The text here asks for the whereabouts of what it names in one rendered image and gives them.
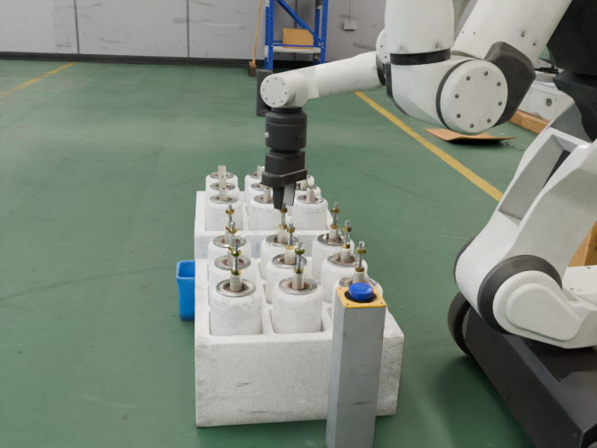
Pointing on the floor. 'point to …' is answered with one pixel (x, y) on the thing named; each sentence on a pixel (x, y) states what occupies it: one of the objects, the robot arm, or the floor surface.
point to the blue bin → (187, 289)
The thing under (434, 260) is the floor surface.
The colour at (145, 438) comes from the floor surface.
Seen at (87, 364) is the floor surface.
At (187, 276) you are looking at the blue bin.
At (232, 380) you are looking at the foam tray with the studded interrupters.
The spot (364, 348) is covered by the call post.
